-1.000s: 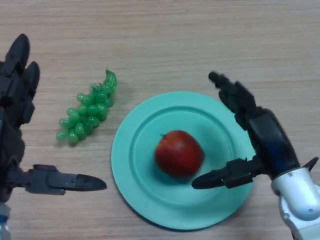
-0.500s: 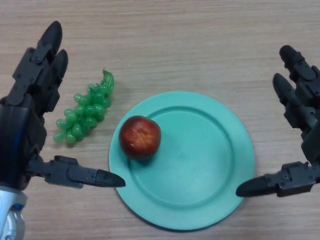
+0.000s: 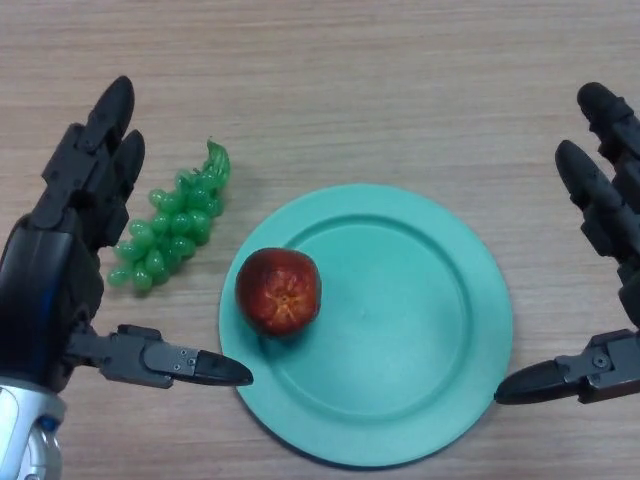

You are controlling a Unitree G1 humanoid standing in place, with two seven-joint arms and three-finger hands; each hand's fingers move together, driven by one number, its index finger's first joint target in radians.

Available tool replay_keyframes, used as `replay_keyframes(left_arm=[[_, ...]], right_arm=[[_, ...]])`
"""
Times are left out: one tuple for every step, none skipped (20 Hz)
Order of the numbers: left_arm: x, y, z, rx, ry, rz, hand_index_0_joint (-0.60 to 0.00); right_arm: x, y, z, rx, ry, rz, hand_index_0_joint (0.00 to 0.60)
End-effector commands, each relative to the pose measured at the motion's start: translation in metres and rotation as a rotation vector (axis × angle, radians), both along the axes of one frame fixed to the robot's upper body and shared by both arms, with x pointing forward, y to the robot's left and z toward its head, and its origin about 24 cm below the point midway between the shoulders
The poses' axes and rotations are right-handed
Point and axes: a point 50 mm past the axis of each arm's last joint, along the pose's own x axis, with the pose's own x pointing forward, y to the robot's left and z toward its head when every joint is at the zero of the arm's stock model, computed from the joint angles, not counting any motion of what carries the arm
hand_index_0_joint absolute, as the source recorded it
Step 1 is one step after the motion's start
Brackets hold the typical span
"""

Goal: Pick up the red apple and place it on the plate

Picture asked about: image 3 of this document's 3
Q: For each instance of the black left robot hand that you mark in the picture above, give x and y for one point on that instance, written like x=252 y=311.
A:
x=45 y=280

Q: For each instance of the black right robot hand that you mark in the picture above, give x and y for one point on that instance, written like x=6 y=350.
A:
x=610 y=200

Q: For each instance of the red apple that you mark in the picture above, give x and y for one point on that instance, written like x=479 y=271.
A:
x=280 y=295

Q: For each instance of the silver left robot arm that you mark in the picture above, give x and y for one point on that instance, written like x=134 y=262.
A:
x=25 y=435

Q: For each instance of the green round plate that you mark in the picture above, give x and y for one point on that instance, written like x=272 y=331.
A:
x=400 y=325

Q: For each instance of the green grape bunch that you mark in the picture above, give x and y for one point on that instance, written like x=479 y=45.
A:
x=170 y=235

